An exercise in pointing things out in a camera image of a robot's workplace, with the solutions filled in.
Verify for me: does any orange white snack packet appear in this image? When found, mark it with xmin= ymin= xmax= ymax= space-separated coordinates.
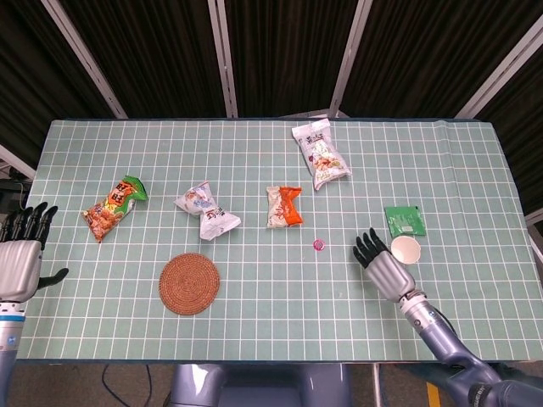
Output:
xmin=266 ymin=185 xmax=304 ymax=230

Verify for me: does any black floor cable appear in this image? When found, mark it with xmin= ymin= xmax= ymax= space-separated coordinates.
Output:
xmin=100 ymin=363 xmax=173 ymax=407

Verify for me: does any crumpled white silver snack bag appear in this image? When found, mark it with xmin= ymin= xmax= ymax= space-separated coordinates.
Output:
xmin=174 ymin=180 xmax=242 ymax=242

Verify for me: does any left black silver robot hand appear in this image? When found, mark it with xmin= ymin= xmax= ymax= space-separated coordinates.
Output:
xmin=0 ymin=201 xmax=70 ymax=303

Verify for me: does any green white grid tablecloth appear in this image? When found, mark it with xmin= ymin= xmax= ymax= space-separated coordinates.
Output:
xmin=15 ymin=118 xmax=543 ymax=364

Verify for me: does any green flat sachet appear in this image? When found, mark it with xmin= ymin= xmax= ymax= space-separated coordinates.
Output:
xmin=383 ymin=204 xmax=426 ymax=238

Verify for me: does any green orange snack bag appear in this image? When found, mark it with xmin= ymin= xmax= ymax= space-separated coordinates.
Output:
xmin=81 ymin=175 xmax=148 ymax=244

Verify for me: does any black pleated curtain panel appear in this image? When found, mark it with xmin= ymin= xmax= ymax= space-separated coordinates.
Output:
xmin=477 ymin=71 xmax=543 ymax=215
xmin=342 ymin=0 xmax=543 ymax=119
xmin=59 ymin=0 xmax=227 ymax=120
xmin=224 ymin=0 xmax=362 ymax=120
xmin=0 ymin=0 xmax=116 ymax=170

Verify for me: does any blue-grey robot torso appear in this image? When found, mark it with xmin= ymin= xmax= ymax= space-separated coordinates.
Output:
xmin=169 ymin=362 xmax=354 ymax=407

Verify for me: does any round woven brown coaster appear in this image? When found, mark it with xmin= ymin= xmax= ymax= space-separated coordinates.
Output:
xmin=159 ymin=252 xmax=221 ymax=315

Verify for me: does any white paper cup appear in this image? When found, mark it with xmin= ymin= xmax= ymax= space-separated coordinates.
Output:
xmin=389 ymin=236 xmax=422 ymax=265

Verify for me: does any white screen frame post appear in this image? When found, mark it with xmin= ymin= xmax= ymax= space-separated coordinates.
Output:
xmin=328 ymin=0 xmax=374 ymax=120
xmin=206 ymin=0 xmax=239 ymax=120
xmin=452 ymin=19 xmax=543 ymax=119
xmin=41 ymin=0 xmax=129 ymax=120
xmin=0 ymin=142 xmax=36 ymax=181

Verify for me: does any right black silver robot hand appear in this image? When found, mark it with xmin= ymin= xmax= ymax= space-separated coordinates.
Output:
xmin=352 ymin=227 xmax=417 ymax=304

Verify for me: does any white peanut snack bag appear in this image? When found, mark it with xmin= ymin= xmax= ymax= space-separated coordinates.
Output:
xmin=291 ymin=118 xmax=352 ymax=192

